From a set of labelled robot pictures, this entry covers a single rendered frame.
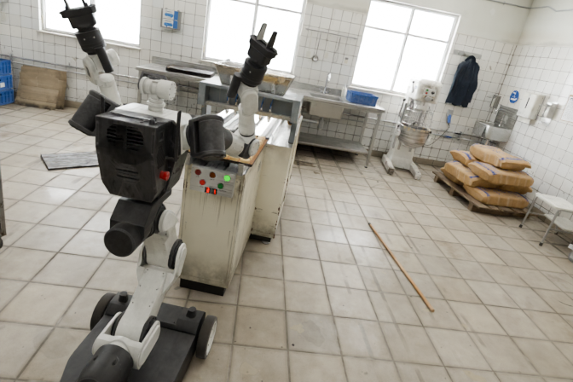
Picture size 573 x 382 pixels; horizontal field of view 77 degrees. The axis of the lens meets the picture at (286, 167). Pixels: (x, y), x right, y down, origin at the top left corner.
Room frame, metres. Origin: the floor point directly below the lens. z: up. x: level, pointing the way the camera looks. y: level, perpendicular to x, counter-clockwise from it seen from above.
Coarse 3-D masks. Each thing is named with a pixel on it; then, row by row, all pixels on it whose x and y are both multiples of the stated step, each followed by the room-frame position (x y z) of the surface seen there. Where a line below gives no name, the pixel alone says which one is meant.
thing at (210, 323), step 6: (210, 318) 1.44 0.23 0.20; (216, 318) 1.48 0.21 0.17; (204, 324) 1.40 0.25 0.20; (210, 324) 1.41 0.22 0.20; (216, 324) 1.49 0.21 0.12; (204, 330) 1.37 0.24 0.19; (210, 330) 1.38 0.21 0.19; (204, 336) 1.35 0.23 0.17; (210, 336) 1.45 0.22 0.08; (198, 342) 1.34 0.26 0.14; (204, 342) 1.34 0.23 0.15; (210, 342) 1.45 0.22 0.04; (198, 348) 1.33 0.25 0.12; (204, 348) 1.33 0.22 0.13; (210, 348) 1.43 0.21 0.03; (198, 354) 1.33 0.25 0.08; (204, 354) 1.33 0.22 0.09
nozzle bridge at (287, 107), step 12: (204, 84) 2.53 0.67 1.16; (216, 84) 2.53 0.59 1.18; (204, 96) 2.53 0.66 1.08; (216, 96) 2.62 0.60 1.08; (264, 96) 2.51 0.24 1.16; (276, 96) 2.51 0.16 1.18; (288, 96) 2.61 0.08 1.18; (300, 96) 2.72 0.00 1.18; (204, 108) 2.64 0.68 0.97; (228, 108) 2.56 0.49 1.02; (264, 108) 2.60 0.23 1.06; (276, 108) 2.60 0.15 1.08; (288, 108) 2.59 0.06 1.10; (300, 108) 2.70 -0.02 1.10; (288, 120) 2.54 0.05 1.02
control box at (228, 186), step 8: (192, 168) 1.81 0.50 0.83; (200, 168) 1.80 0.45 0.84; (208, 168) 1.82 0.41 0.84; (192, 176) 1.81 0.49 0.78; (200, 176) 1.80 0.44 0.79; (208, 176) 1.80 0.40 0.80; (216, 176) 1.80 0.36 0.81; (224, 176) 1.80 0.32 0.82; (232, 176) 1.80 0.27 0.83; (192, 184) 1.80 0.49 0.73; (200, 184) 1.80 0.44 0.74; (208, 184) 1.80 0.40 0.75; (216, 184) 1.80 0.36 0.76; (224, 184) 1.80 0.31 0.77; (232, 184) 1.79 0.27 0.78; (208, 192) 1.80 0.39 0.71; (216, 192) 1.80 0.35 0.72; (224, 192) 1.80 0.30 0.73; (232, 192) 1.80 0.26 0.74
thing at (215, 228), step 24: (216, 168) 1.83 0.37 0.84; (192, 192) 1.84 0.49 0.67; (240, 192) 1.82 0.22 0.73; (192, 216) 1.83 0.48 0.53; (216, 216) 1.83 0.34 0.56; (240, 216) 1.88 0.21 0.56; (192, 240) 1.83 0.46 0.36; (216, 240) 1.83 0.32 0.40; (240, 240) 2.04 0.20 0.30; (192, 264) 1.83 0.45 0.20; (216, 264) 1.83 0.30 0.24; (192, 288) 1.86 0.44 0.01; (216, 288) 1.86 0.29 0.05
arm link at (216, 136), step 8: (208, 120) 1.23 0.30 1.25; (216, 120) 1.24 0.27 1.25; (200, 128) 1.23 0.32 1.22; (208, 128) 1.22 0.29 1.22; (216, 128) 1.23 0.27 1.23; (224, 128) 1.29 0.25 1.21; (200, 136) 1.21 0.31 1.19; (208, 136) 1.20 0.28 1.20; (216, 136) 1.21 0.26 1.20; (224, 136) 1.26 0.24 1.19; (232, 136) 1.32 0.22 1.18; (200, 144) 1.20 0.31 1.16; (208, 144) 1.19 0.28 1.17; (216, 144) 1.20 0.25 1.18; (224, 144) 1.24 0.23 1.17
